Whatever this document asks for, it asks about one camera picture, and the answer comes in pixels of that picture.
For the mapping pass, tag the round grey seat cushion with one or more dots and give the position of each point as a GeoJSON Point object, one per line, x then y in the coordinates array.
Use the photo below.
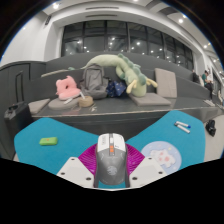
{"type": "Point", "coordinates": [61, 104]}

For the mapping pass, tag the grey white computer mouse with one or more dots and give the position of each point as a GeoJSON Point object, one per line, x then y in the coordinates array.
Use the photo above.
{"type": "Point", "coordinates": [111, 166]}

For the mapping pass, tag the person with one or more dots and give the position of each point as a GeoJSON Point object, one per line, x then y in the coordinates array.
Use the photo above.
{"type": "Point", "coordinates": [207, 80]}

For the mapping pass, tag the flat grey square cushion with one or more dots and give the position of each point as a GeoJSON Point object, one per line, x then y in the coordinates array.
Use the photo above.
{"type": "Point", "coordinates": [150, 99]}

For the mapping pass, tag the small square grey cushion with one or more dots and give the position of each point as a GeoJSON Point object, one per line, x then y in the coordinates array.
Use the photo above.
{"type": "Point", "coordinates": [38, 106]}

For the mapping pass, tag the upright grey square cushion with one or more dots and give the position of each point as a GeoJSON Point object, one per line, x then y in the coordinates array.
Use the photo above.
{"type": "Point", "coordinates": [166, 83]}

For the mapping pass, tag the round light blue mouse pad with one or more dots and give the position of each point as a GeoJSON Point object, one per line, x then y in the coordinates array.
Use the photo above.
{"type": "Point", "coordinates": [168, 155]}

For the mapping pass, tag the white marker with blue cap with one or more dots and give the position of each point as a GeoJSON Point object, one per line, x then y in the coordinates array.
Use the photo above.
{"type": "Point", "coordinates": [182, 124]}

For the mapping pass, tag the small green case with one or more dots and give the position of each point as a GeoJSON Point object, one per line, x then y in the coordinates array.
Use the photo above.
{"type": "Point", "coordinates": [48, 141]}

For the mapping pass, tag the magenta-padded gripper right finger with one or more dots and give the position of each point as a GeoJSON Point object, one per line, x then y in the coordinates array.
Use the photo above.
{"type": "Point", "coordinates": [146, 170]}

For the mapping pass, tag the dark blue patterned bag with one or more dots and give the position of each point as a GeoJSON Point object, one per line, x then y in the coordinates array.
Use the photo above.
{"type": "Point", "coordinates": [116, 89]}

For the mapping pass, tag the black suitcase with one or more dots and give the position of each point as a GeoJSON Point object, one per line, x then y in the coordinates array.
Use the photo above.
{"type": "Point", "coordinates": [18, 120]}

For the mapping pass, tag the grey backpack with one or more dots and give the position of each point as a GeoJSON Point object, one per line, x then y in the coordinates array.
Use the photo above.
{"type": "Point", "coordinates": [93, 81]}

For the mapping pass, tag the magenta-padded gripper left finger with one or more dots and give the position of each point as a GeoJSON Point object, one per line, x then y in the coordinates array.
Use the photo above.
{"type": "Point", "coordinates": [75, 170]}

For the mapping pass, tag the long green dragon plush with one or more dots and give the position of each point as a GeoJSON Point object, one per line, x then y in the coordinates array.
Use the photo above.
{"type": "Point", "coordinates": [128, 73]}

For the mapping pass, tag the pink plush cushion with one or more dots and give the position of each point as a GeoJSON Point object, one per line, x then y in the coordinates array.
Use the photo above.
{"type": "Point", "coordinates": [66, 89]}

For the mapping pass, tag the ceiling lights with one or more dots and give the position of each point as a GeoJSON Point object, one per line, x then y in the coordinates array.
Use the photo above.
{"type": "Point", "coordinates": [55, 5]}

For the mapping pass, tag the black bag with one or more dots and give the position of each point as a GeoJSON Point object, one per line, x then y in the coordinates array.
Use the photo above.
{"type": "Point", "coordinates": [210, 128]}

